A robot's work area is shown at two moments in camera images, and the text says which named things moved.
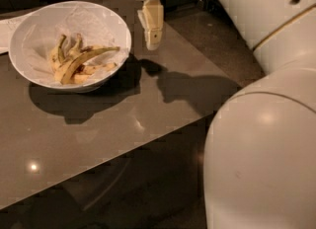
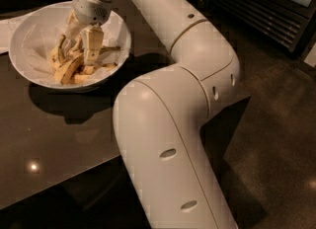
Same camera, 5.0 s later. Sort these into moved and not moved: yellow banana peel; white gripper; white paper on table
Moved: white gripper
Not moved: yellow banana peel; white paper on table
